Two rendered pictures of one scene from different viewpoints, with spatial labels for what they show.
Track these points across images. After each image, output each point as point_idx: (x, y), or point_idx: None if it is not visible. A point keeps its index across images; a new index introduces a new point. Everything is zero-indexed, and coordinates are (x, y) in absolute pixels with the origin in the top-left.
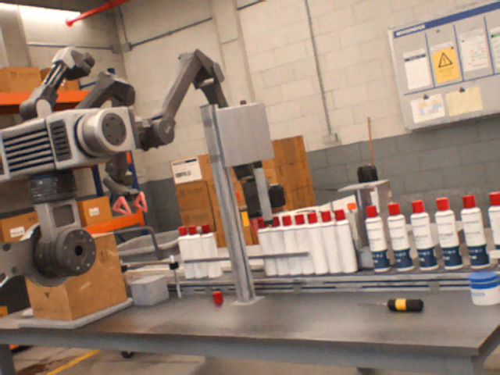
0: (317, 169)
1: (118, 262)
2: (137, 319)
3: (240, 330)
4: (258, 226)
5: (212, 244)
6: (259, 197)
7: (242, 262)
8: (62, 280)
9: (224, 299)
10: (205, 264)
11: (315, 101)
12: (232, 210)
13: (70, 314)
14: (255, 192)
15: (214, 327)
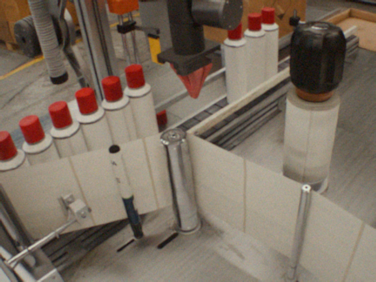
0: None
1: (247, 10)
2: (171, 72)
3: (13, 140)
4: (181, 79)
5: (227, 57)
6: (178, 30)
7: (100, 99)
8: (105, 1)
9: (164, 126)
10: (250, 77)
11: None
12: (81, 25)
13: (204, 31)
14: (169, 16)
15: (49, 123)
